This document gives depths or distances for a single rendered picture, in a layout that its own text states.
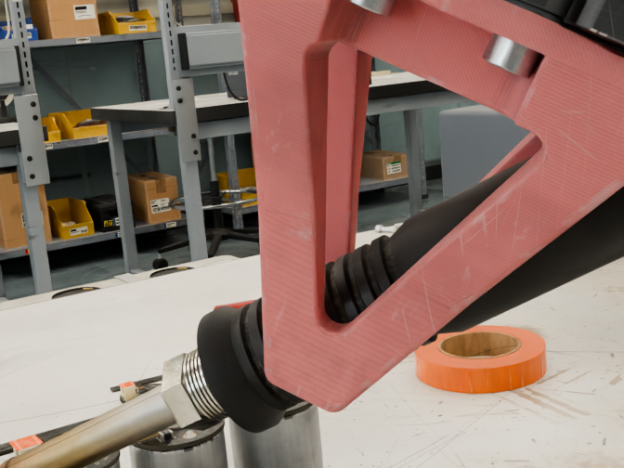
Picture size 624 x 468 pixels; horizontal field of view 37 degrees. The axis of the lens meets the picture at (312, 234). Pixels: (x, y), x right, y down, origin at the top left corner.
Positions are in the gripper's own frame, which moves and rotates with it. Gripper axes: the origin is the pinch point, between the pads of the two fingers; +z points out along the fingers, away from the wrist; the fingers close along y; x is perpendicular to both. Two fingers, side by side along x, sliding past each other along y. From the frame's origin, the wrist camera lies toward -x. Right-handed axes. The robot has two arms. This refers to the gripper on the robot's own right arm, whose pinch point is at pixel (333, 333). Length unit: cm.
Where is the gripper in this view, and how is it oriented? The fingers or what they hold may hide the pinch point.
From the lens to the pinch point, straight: 17.2
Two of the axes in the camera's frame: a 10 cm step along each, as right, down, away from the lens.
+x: 9.0, 4.2, -1.3
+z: -3.8, 8.8, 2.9
